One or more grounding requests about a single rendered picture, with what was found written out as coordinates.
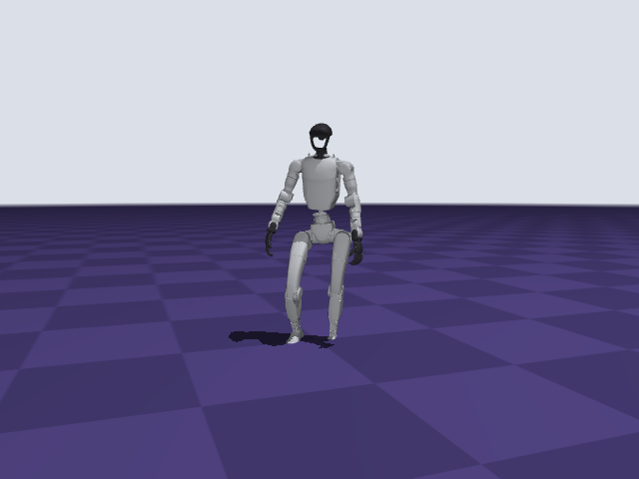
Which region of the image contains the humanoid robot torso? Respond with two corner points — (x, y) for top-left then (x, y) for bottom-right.
(302, 153), (341, 244)

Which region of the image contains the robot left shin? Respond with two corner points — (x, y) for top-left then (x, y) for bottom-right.
(328, 285), (344, 337)

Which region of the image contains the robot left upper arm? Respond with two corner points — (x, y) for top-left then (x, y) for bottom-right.
(336, 160), (357, 208)

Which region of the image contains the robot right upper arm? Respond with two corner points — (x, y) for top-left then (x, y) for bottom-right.
(280, 159), (304, 203)

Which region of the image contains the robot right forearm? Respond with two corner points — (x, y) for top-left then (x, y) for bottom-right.
(269, 191), (287, 230)

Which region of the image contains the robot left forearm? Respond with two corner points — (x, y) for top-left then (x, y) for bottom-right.
(348, 195), (362, 238)

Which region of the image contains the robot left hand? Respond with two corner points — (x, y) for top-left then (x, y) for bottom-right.
(348, 230), (362, 265)

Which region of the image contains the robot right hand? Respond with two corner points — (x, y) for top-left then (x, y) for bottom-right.
(266, 222), (277, 256)

